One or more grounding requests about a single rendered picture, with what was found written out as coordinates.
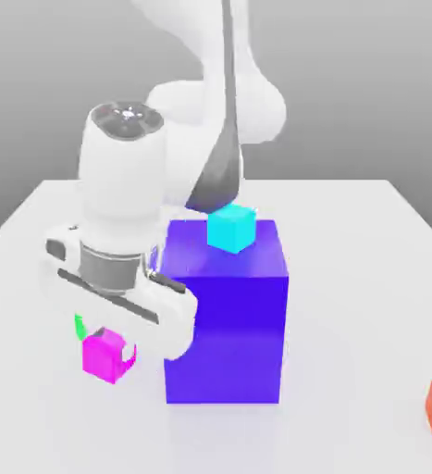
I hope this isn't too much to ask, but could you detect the small magenta cube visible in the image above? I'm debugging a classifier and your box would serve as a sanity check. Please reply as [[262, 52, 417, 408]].
[[81, 327, 138, 385]]

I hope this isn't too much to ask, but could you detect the large blue box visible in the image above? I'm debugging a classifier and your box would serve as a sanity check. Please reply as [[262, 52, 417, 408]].
[[161, 218, 290, 405]]

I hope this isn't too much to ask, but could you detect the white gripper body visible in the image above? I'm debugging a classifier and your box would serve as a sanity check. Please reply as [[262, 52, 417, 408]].
[[41, 258, 199, 362]]

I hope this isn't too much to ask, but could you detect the small green cube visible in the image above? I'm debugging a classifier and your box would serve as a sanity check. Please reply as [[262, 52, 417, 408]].
[[73, 313, 88, 342]]

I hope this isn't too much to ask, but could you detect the small cyan cube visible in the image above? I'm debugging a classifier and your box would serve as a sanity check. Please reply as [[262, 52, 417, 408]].
[[206, 204, 257, 256]]

